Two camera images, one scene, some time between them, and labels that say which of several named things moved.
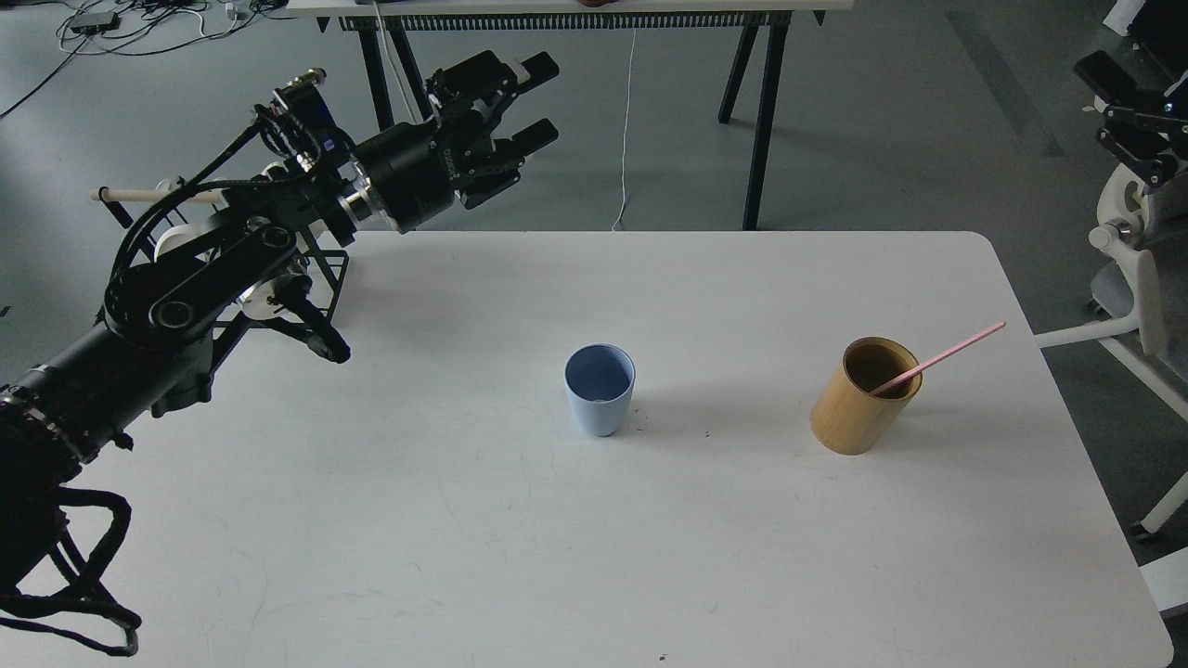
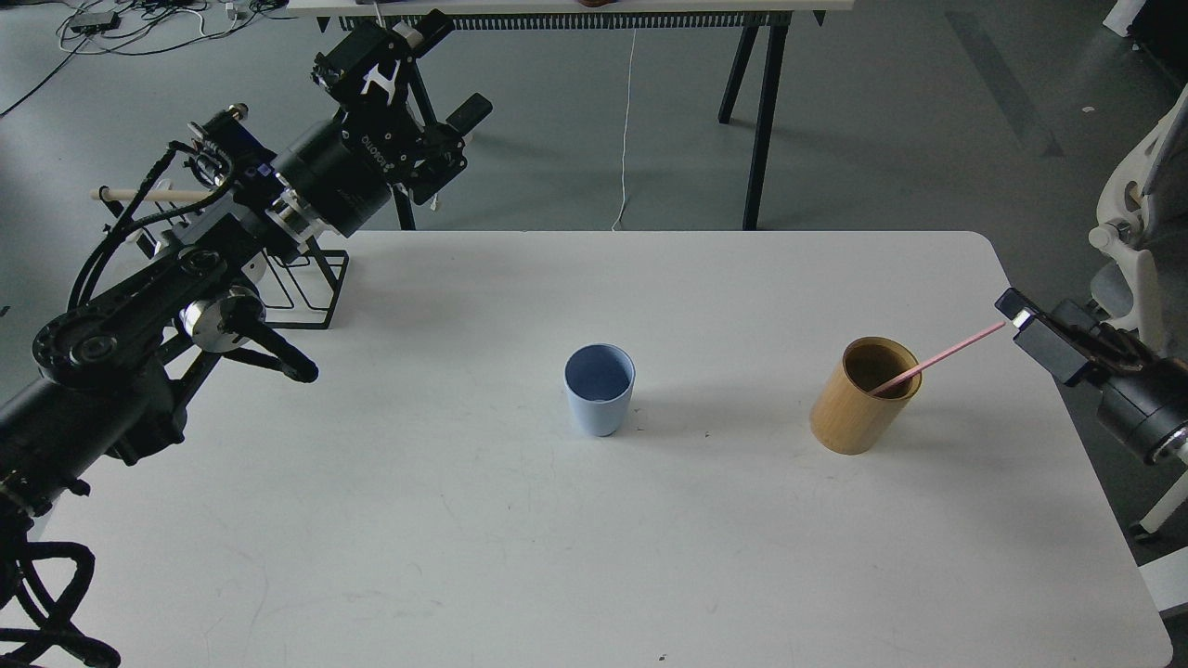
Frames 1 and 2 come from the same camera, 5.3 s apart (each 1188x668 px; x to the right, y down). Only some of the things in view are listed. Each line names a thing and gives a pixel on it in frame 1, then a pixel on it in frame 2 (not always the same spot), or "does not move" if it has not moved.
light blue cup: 599,378 does not move
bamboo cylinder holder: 845,417 does not move
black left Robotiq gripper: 416,170 → 342,172
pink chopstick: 945,354 does not move
